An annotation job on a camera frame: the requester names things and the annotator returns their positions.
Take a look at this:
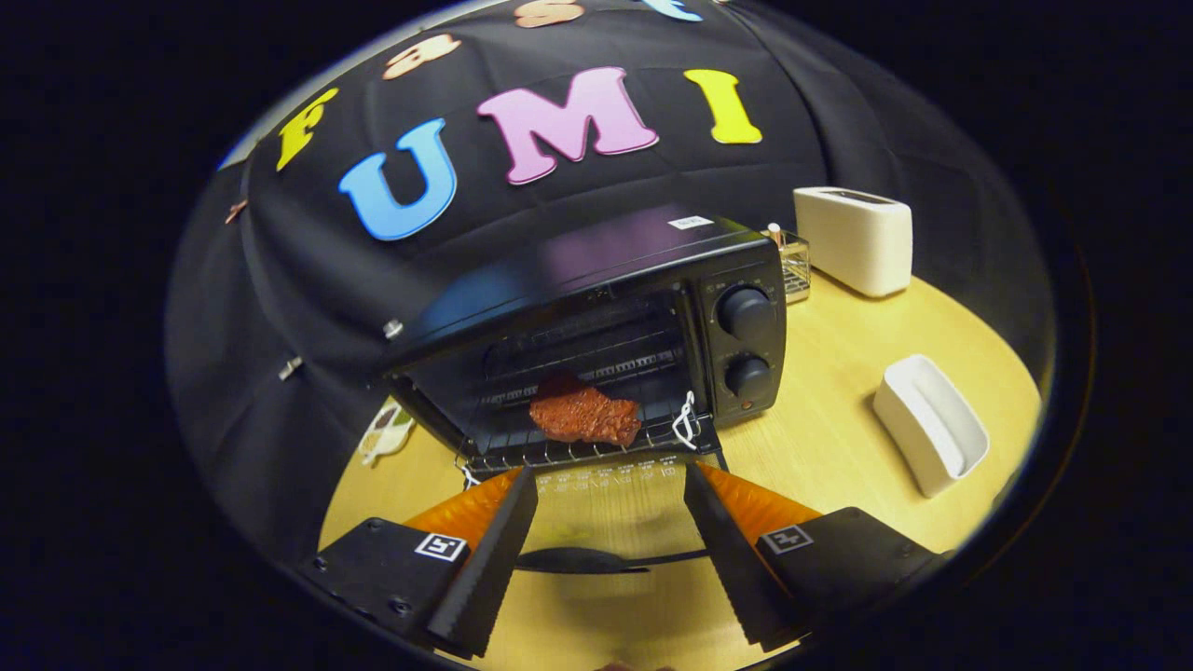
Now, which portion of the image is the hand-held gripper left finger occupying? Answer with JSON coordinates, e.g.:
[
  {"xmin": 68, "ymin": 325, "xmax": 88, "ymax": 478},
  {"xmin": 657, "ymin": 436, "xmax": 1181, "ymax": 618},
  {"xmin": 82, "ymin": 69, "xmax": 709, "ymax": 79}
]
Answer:
[{"xmin": 298, "ymin": 466, "xmax": 540, "ymax": 660}]

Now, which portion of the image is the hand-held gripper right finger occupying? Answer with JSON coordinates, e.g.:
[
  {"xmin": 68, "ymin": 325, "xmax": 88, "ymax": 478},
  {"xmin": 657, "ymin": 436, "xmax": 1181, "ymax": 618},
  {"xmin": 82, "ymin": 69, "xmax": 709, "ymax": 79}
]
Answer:
[{"xmin": 683, "ymin": 463, "xmax": 952, "ymax": 653}]

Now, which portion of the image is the brown steak piece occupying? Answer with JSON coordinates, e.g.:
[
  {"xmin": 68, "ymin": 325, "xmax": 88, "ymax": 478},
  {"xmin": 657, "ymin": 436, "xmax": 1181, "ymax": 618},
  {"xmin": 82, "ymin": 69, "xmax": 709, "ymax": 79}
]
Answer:
[{"xmin": 528, "ymin": 373, "xmax": 644, "ymax": 447}]

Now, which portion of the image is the black toaster oven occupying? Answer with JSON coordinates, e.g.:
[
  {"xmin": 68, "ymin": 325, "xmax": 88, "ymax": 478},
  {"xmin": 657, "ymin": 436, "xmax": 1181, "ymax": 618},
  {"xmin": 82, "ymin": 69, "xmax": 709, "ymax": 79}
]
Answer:
[{"xmin": 382, "ymin": 205, "xmax": 788, "ymax": 575}]

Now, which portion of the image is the white pop-up toaster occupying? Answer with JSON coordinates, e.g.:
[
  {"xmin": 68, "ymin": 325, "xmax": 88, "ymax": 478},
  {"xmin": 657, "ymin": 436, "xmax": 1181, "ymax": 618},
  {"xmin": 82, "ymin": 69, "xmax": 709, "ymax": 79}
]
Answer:
[{"xmin": 793, "ymin": 186, "xmax": 914, "ymax": 299}]

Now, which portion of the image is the white sectioned condiment tray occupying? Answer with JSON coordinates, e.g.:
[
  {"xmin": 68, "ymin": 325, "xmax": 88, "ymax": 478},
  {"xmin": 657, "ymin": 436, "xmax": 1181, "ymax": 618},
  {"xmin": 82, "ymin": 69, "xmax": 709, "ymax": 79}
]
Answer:
[{"xmin": 359, "ymin": 401, "xmax": 416, "ymax": 467}]

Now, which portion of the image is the white rectangular plate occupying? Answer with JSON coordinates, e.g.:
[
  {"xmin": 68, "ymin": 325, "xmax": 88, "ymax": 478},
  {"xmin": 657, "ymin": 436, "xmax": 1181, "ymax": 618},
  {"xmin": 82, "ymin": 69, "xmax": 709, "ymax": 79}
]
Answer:
[{"xmin": 872, "ymin": 354, "xmax": 991, "ymax": 499}]

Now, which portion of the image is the metal wire holder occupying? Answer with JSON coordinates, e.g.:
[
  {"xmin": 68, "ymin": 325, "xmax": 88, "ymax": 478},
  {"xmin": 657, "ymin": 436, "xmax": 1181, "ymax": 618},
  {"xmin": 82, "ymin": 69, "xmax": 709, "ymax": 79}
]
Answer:
[{"xmin": 762, "ymin": 224, "xmax": 812, "ymax": 305}]

